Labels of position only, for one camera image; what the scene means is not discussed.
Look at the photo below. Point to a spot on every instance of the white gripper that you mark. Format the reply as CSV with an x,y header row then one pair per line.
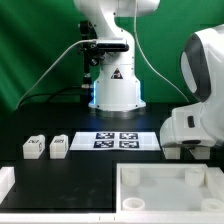
x,y
184,128

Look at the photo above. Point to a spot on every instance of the paper sheet with AprilTags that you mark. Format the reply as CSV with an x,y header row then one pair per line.
x,y
105,140

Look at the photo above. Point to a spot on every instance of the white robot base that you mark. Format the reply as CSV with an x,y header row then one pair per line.
x,y
117,91

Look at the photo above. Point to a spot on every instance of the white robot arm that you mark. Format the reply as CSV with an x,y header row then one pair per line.
x,y
202,60

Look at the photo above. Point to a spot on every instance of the white obstacle bracket left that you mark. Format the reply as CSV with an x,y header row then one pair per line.
x,y
7,180

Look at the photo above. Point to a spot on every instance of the black camera on stand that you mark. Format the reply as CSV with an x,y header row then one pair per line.
x,y
93,54

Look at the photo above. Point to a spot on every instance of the white square table top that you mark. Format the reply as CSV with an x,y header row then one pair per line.
x,y
169,188

